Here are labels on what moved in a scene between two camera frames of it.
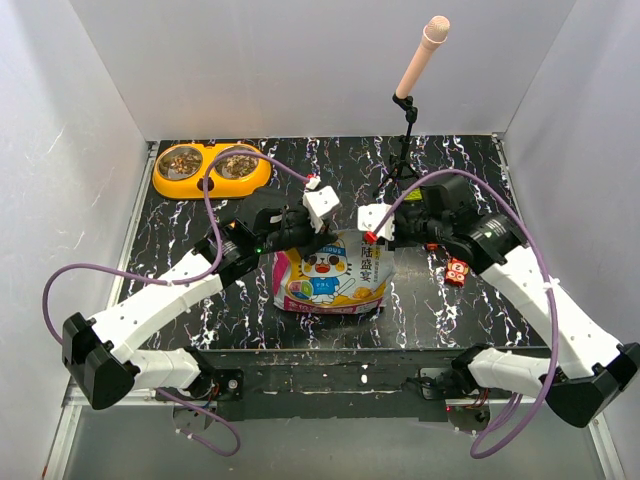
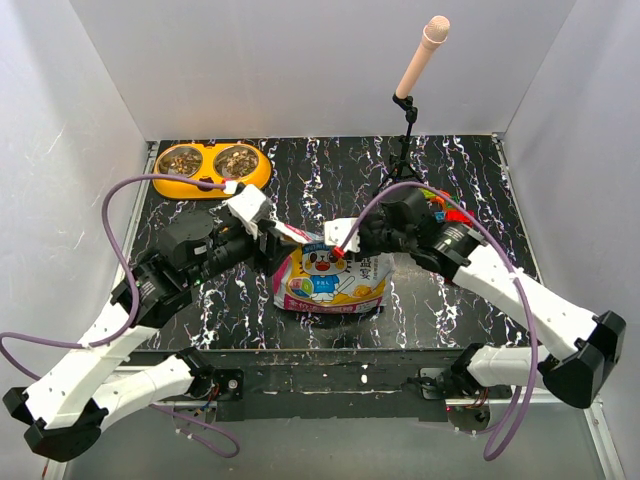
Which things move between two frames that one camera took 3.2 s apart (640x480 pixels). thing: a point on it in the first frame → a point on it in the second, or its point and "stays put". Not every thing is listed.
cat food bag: (345, 274) stays put
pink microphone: (435, 33) stays put
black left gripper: (315, 240) → (276, 247)
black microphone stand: (407, 103) stays put
